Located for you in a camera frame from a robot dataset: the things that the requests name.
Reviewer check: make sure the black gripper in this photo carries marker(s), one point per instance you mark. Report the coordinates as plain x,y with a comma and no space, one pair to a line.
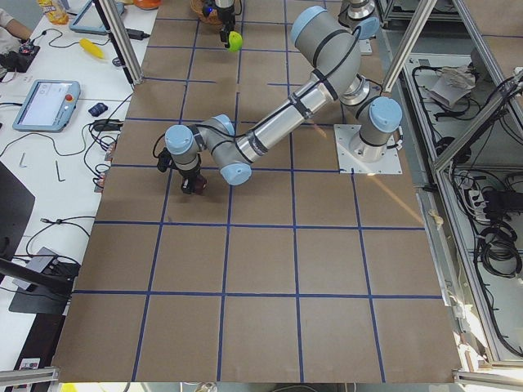
189,176
223,15

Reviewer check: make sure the dark red apple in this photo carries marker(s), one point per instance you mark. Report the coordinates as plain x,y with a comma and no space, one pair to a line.
198,185

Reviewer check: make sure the green apple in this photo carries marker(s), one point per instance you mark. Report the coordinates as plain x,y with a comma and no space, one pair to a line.
235,41

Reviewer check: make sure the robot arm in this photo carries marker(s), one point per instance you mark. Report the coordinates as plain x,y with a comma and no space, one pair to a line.
352,15
334,53

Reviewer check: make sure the wicker basket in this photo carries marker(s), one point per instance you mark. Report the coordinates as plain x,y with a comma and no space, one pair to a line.
206,11

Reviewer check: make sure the orange cylinder container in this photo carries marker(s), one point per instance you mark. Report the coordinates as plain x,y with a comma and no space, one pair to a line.
147,5

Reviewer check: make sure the black power adapter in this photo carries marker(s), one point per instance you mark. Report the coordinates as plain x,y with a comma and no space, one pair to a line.
136,34

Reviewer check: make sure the dark blue small pouch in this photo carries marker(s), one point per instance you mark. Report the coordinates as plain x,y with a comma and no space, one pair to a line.
98,109

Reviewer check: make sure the far teach pendant tablet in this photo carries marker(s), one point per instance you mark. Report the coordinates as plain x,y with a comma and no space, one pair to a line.
88,20

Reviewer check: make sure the teach pendant tablet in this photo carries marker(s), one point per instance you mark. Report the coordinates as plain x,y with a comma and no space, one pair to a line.
48,107
88,20

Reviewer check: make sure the yellow toy corn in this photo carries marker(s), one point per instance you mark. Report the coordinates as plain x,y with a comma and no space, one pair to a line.
91,49

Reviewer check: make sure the near teach pendant tablet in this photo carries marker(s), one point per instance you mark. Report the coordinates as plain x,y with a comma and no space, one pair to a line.
48,107

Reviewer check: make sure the grey usb hub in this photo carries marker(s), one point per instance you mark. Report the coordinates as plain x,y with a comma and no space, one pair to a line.
45,270

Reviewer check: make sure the black monitor stand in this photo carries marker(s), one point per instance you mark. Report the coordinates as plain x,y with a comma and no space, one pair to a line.
17,204

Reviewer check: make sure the aluminium frame post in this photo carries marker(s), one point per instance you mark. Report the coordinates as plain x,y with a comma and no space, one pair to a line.
118,35

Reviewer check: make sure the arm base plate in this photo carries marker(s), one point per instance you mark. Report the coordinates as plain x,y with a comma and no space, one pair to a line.
365,47
354,156

